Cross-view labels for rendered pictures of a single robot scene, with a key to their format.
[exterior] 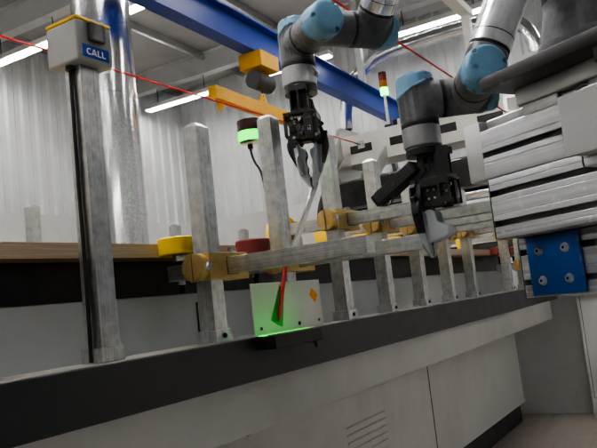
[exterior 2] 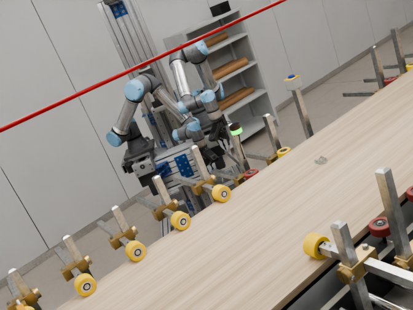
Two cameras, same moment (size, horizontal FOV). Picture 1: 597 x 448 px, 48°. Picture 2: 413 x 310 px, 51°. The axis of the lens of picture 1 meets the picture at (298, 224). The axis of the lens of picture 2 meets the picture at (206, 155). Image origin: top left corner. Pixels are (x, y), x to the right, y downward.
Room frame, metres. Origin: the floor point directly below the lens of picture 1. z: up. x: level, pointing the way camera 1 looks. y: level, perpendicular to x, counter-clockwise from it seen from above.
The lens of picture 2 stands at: (3.44, 1.08, 1.82)
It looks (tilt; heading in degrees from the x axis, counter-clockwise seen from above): 19 degrees down; 212
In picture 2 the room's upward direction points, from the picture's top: 22 degrees counter-clockwise
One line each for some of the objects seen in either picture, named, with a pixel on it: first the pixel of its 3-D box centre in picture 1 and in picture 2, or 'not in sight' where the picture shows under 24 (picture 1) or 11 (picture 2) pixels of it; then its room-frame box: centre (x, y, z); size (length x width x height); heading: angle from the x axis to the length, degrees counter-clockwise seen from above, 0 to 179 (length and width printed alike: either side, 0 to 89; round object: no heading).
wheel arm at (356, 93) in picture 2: not in sight; (368, 93); (0.37, 0.60, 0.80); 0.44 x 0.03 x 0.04; 58
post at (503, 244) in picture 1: (503, 246); not in sight; (2.94, -0.87, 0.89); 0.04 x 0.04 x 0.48; 58
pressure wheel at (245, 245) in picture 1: (254, 262); (254, 180); (1.54, 0.11, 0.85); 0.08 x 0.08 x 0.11
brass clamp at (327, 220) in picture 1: (338, 220); (204, 184); (1.68, -0.10, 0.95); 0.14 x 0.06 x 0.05; 148
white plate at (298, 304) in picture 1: (290, 305); not in sight; (1.41, 0.04, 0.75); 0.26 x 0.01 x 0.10; 148
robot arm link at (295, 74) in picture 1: (300, 79); (214, 114); (1.41, -0.04, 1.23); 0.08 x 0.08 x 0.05
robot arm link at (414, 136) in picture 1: (422, 140); (200, 143); (1.31, -0.26, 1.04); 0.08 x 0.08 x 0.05
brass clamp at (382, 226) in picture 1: (381, 224); (166, 209); (1.89, -0.23, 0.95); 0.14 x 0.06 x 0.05; 148
